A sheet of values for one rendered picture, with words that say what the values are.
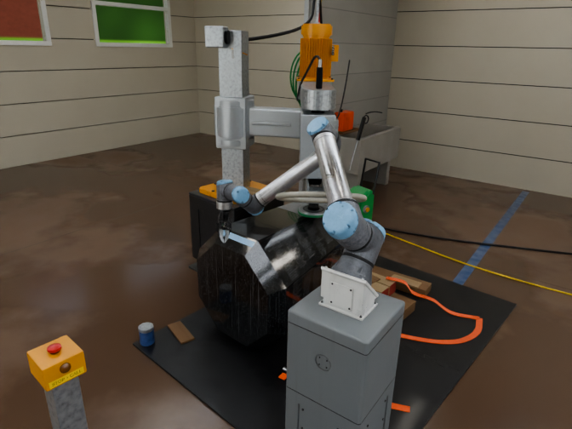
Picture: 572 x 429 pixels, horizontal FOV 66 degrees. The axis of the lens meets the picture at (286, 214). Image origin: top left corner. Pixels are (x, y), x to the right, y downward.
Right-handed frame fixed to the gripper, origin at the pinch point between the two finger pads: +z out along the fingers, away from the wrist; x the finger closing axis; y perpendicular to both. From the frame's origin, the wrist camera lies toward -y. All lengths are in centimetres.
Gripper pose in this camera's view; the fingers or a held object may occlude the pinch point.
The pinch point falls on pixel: (224, 240)
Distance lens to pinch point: 264.4
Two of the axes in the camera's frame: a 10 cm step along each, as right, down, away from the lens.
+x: 9.7, -0.3, 2.4
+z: -0.4, 9.6, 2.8
